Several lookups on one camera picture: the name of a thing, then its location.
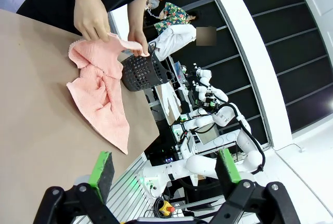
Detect slotted aluminium table frame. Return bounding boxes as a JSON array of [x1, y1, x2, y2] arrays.
[[70, 153, 157, 224]]

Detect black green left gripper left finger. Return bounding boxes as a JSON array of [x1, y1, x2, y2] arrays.
[[33, 151, 123, 224]]

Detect bystander in floral shirt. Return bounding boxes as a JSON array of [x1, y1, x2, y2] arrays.
[[154, 2, 200, 36]]

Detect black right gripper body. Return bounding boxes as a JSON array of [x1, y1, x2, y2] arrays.
[[197, 93, 218, 109]]

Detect person's black shirt torso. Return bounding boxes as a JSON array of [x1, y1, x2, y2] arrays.
[[17, 0, 201, 36]]

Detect black corrugated cable hose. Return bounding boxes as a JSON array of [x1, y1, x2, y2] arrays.
[[228, 103, 266, 174]]

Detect person's right hand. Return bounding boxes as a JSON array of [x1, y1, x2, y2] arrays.
[[73, 0, 111, 43]]

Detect bystander in grey top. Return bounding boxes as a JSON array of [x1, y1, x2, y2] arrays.
[[145, 0, 167, 10]]

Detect black cable bundle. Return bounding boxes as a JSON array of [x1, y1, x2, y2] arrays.
[[143, 195, 172, 219]]

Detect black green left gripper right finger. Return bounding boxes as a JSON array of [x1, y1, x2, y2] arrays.
[[208, 148, 304, 224]]

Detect person's left forearm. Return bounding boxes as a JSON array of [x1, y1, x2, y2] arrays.
[[126, 0, 149, 32]]

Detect pink towel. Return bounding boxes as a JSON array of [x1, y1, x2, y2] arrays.
[[66, 33, 150, 155]]

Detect black perforated plastic basket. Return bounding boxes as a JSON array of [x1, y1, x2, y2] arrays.
[[121, 41, 175, 92]]

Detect yellow red emergency stop button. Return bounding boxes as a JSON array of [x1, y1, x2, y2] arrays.
[[159, 200, 175, 216]]

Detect white hanging cloth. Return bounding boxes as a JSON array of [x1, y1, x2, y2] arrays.
[[160, 82, 182, 121]]

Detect white table with round discs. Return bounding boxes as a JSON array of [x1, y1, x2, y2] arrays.
[[195, 129, 239, 154]]

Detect bystander in white shirt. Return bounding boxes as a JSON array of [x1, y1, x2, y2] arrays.
[[148, 23, 217, 62]]

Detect person's left hand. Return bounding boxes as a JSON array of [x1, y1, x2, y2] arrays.
[[126, 27, 150, 58]]

